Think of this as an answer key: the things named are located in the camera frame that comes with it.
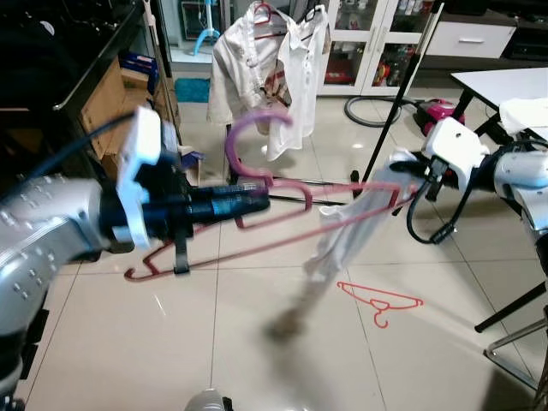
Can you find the light blue standing fan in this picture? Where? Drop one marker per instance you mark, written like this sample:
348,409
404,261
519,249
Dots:
208,38

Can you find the white drawer unit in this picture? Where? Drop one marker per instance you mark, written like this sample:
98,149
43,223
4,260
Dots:
471,40

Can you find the black desk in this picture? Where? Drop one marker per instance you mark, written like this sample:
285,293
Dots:
51,51

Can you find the magenta vacuum cleaner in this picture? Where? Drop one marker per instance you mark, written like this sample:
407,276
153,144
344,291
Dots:
441,116

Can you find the cream shirt plaid trim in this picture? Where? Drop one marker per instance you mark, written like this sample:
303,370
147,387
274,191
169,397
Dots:
244,68

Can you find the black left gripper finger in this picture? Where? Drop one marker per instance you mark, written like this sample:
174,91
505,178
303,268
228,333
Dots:
227,195
223,214

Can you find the white collared shirt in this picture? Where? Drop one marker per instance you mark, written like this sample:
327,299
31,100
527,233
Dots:
304,86

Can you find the white glass-door cabinet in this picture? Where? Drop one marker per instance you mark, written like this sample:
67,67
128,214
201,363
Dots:
377,43

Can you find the blue box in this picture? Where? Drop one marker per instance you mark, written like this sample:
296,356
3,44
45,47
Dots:
137,68

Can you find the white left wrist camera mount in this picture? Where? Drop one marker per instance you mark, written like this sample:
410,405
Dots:
137,171

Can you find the chrome and black clothes rack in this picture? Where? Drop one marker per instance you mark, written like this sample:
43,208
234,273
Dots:
399,98

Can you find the white table black legs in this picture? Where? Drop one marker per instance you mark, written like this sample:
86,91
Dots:
505,81

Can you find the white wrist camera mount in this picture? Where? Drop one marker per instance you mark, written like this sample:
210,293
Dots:
137,171
454,150

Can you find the teal rug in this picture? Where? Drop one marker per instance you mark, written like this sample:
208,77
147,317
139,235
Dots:
193,90

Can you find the large cardboard box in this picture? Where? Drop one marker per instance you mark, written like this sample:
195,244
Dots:
107,103

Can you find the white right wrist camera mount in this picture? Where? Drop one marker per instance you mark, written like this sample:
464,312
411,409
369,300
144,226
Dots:
454,150

